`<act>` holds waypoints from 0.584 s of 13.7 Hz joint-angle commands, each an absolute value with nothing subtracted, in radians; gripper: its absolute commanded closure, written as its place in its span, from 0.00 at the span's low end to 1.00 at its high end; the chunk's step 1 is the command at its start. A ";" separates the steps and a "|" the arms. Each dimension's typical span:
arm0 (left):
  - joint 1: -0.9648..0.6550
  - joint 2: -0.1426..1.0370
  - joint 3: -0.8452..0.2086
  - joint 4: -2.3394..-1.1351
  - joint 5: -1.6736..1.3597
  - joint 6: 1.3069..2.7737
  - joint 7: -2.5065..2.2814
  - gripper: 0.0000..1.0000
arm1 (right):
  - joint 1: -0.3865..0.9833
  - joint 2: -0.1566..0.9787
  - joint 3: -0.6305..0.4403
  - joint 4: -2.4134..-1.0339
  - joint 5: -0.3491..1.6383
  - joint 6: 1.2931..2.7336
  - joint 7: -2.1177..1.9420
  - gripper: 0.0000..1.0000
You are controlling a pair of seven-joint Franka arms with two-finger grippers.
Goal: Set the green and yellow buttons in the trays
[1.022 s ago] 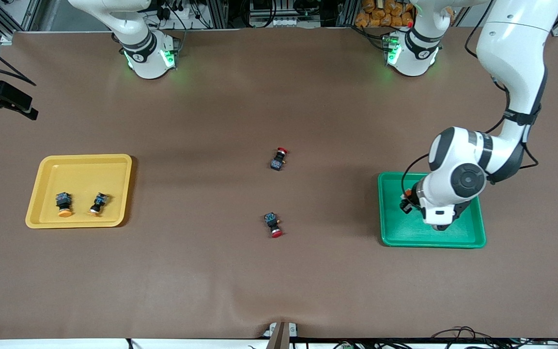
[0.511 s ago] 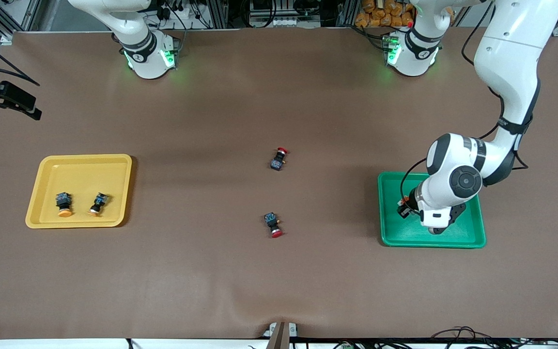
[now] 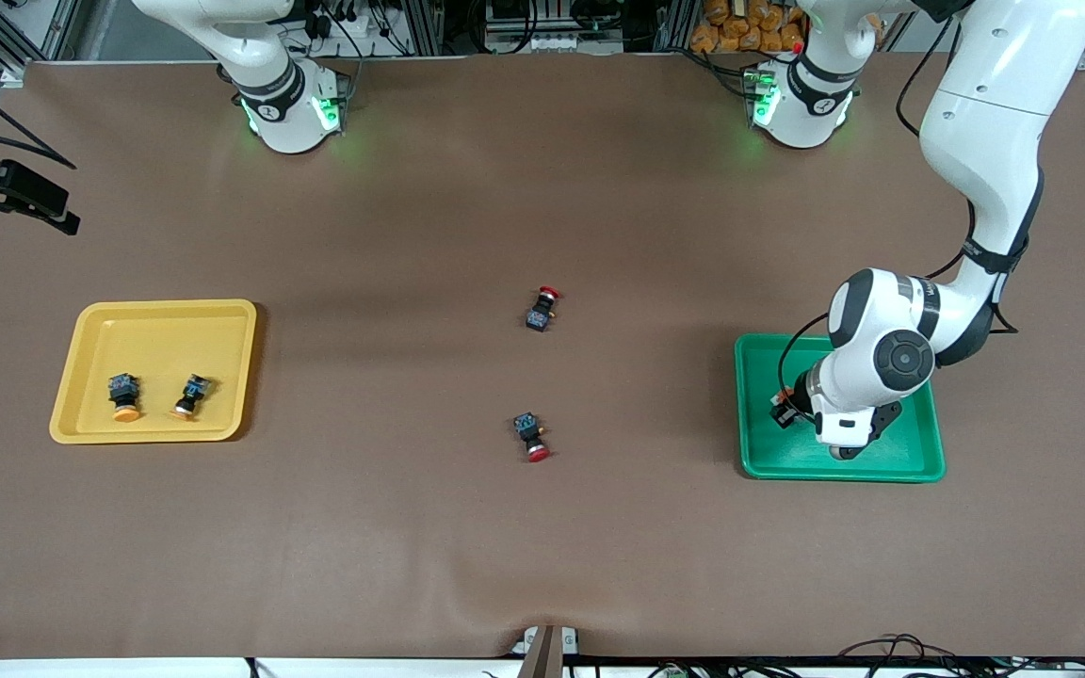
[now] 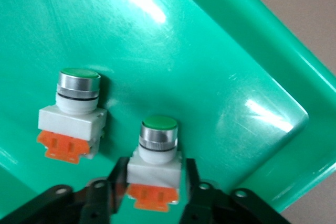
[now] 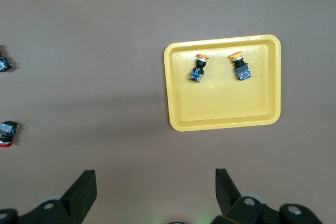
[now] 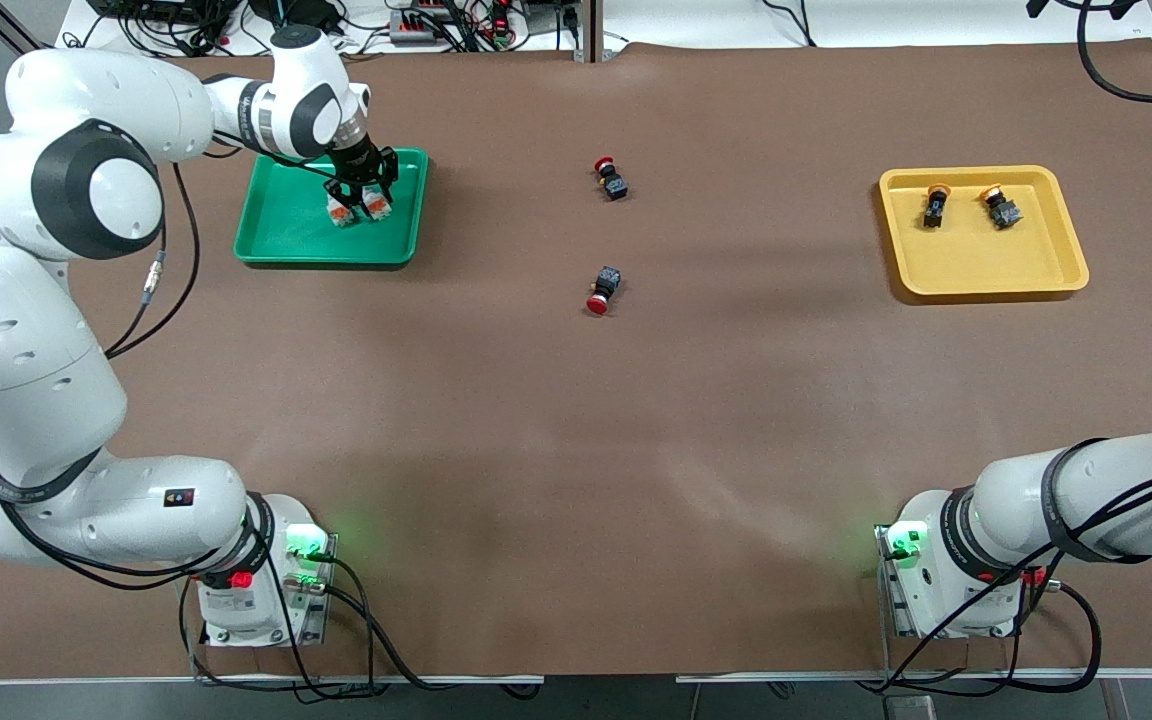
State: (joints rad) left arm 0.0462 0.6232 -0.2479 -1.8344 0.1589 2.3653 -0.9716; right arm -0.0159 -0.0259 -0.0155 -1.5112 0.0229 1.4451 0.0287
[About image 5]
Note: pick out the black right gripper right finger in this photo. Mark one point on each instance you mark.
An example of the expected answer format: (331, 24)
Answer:
(236, 208)

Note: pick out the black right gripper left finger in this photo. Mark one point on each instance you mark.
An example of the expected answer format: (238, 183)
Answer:
(74, 203)

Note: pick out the yellow button red marked body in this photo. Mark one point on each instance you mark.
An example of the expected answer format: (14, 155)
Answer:
(242, 70)

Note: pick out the yellow button green marked body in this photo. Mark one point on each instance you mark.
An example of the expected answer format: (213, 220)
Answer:
(197, 73)

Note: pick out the red mushroom push button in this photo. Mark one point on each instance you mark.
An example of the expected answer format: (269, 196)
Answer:
(4, 64)
(8, 129)

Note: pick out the yellow plastic tray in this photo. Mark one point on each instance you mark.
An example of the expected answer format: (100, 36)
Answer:
(223, 103)

